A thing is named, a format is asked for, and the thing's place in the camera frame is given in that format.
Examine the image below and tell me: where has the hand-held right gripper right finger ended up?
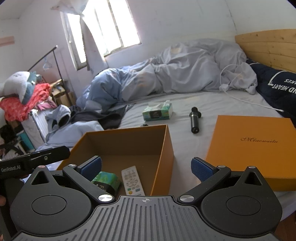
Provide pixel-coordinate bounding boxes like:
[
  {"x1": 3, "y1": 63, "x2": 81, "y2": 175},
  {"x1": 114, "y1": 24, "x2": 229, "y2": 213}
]
[{"x1": 178, "y1": 157, "x2": 271, "y2": 205}]

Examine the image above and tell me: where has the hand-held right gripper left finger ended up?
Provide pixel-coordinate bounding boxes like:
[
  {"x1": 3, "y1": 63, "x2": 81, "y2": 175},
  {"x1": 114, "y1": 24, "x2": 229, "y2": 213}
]
[{"x1": 30, "y1": 156, "x2": 115, "y2": 205}]

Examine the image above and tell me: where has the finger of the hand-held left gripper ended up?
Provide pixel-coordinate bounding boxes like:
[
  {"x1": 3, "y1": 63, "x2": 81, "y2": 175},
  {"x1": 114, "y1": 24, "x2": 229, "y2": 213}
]
[{"x1": 29, "y1": 146, "x2": 71, "y2": 168}]

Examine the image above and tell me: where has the orange cardboard box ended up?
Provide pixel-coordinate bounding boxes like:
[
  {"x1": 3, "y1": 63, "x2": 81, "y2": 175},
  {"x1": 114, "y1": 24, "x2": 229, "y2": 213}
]
[{"x1": 56, "y1": 124, "x2": 175, "y2": 197}]

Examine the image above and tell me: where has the green snack packet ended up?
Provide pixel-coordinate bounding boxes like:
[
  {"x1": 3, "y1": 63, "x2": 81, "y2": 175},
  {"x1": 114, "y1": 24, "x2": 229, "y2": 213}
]
[{"x1": 91, "y1": 171, "x2": 122, "y2": 194}]

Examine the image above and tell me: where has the bed with grey sheet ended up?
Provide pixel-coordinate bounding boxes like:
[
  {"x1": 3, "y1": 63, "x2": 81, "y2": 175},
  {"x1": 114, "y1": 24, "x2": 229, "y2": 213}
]
[{"x1": 35, "y1": 93, "x2": 296, "y2": 209}]

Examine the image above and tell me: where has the black backpack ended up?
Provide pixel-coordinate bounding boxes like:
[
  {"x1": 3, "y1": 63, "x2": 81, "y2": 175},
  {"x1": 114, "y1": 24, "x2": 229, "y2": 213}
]
[{"x1": 0, "y1": 125, "x2": 26, "y2": 160}]

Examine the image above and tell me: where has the white radiator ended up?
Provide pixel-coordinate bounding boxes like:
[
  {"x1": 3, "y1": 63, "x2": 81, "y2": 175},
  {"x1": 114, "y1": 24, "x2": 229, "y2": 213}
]
[{"x1": 22, "y1": 110, "x2": 50, "y2": 149}]

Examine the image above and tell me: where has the light blue hooded jacket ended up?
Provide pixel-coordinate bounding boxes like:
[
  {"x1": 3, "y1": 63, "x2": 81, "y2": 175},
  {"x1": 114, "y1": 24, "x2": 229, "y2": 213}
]
[{"x1": 37, "y1": 104, "x2": 104, "y2": 151}]

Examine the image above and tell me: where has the white remote control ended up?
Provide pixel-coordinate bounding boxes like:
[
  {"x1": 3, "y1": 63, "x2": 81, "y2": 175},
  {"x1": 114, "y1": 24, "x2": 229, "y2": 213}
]
[{"x1": 121, "y1": 165, "x2": 146, "y2": 196}]

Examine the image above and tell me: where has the pink cloth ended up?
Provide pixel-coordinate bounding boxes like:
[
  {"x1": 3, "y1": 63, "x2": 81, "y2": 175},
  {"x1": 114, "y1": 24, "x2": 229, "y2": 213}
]
[{"x1": 37, "y1": 101, "x2": 57, "y2": 112}]

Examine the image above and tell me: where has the black microphone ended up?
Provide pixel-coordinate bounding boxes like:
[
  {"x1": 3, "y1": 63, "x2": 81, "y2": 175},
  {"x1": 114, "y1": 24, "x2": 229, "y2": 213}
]
[{"x1": 190, "y1": 107, "x2": 202, "y2": 134}]

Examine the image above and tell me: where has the orange box lid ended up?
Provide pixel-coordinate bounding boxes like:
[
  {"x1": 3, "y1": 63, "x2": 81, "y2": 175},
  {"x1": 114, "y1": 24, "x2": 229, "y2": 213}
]
[{"x1": 205, "y1": 115, "x2": 296, "y2": 192}]

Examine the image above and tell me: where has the dark grey cloth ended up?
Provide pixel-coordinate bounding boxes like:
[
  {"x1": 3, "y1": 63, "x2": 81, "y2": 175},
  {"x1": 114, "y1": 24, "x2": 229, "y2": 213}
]
[{"x1": 69, "y1": 104, "x2": 134, "y2": 130}]

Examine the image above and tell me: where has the red cloth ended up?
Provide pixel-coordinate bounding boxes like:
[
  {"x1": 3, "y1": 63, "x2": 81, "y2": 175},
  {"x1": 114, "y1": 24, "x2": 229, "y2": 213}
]
[{"x1": 0, "y1": 83, "x2": 50, "y2": 121}]

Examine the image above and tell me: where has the green tissue pack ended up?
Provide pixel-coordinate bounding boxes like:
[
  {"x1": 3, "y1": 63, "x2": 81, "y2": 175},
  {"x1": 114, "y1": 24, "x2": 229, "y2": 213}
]
[{"x1": 142, "y1": 101, "x2": 173, "y2": 121}]

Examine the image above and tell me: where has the white plush toy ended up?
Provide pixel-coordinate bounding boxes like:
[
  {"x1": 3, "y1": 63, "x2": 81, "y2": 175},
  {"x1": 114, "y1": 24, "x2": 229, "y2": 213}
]
[{"x1": 0, "y1": 71, "x2": 42, "y2": 105}]

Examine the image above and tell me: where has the black clothes rack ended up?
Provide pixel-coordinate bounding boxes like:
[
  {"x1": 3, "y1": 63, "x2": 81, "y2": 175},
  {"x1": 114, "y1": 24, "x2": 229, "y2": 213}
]
[{"x1": 28, "y1": 46, "x2": 64, "y2": 81}]

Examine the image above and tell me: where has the light blue duvet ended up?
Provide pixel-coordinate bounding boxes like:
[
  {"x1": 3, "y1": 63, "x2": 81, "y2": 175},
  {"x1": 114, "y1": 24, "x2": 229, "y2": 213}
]
[{"x1": 76, "y1": 38, "x2": 258, "y2": 109}]

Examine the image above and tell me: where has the white curtain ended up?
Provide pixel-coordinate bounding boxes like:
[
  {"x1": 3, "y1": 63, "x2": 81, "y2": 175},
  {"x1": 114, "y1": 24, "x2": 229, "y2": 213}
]
[{"x1": 59, "y1": 0, "x2": 109, "y2": 72}]

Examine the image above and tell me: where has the wooden headboard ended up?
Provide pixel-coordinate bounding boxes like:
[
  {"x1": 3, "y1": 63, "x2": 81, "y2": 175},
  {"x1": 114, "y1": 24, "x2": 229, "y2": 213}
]
[{"x1": 235, "y1": 33, "x2": 296, "y2": 72}]

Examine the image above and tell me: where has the window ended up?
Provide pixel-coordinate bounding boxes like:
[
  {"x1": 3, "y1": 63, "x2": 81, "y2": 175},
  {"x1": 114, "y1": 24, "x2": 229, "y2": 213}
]
[{"x1": 60, "y1": 0, "x2": 142, "y2": 70}]

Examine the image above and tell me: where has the white charging cable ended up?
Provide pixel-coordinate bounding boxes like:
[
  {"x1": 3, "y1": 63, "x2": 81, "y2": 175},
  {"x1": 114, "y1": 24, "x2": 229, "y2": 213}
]
[{"x1": 219, "y1": 62, "x2": 284, "y2": 113}]

